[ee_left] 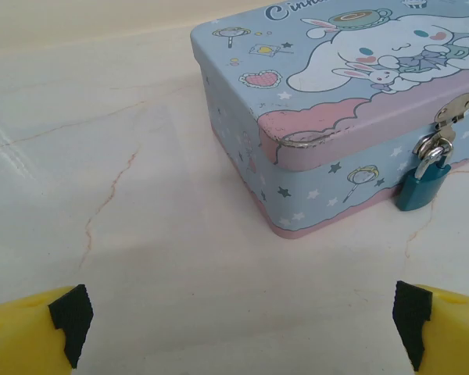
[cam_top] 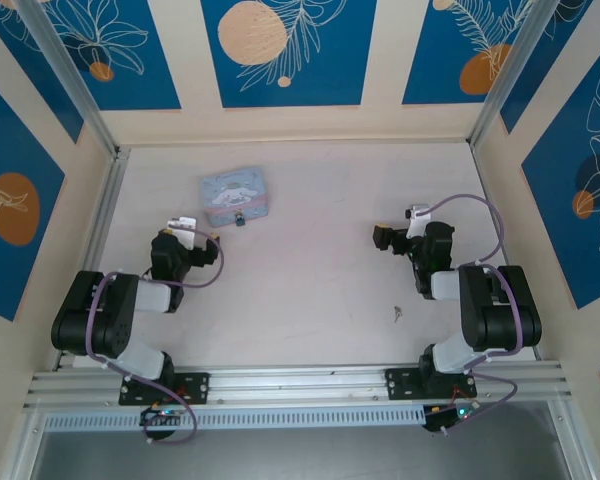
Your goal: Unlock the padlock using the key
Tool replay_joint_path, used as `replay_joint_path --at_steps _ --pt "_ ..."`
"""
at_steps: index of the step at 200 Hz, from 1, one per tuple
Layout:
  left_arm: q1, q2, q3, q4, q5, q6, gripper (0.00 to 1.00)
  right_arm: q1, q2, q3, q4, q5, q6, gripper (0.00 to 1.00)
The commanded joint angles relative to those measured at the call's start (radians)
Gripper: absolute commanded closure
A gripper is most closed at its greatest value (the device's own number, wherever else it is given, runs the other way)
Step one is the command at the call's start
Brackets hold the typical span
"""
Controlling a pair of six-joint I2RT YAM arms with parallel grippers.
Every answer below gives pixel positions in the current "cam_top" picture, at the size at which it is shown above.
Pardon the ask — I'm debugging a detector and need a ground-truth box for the pastel cartoon tin box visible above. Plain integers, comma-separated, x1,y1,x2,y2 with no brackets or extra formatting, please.
199,167,274,229

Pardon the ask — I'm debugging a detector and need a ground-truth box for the black control board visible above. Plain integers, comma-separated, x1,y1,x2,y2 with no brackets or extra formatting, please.
139,405,189,432
423,403,481,435

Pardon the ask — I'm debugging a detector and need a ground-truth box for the grey metal sheet panel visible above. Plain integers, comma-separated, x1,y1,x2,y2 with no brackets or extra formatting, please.
27,399,579,480

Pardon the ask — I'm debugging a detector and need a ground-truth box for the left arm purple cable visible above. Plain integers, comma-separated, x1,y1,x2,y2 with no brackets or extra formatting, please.
87,227,226,444

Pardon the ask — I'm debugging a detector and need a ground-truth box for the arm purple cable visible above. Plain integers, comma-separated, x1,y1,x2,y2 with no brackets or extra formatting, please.
87,227,226,444
422,193,526,435

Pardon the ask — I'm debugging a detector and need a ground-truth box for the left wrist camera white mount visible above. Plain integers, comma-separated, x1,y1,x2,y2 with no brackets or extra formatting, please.
165,214,200,249

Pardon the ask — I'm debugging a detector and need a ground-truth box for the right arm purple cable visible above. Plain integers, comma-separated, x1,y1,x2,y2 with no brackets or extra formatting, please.
422,193,526,435

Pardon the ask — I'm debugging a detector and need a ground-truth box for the aluminium frame rail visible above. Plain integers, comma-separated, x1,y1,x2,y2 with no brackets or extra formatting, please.
547,399,599,480
52,147,131,371
2,407,49,480

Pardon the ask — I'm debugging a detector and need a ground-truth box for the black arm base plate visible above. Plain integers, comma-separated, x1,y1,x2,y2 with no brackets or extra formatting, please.
384,367,479,401
118,372,211,406

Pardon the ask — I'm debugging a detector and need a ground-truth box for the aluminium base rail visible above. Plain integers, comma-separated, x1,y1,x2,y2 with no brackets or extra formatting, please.
22,362,574,409

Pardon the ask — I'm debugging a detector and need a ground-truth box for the grey slotted cable duct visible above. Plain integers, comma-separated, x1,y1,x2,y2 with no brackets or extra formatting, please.
42,404,426,432

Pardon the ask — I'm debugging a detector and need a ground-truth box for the aluminium frame post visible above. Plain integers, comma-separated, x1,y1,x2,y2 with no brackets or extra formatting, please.
17,0,131,161
467,0,556,151

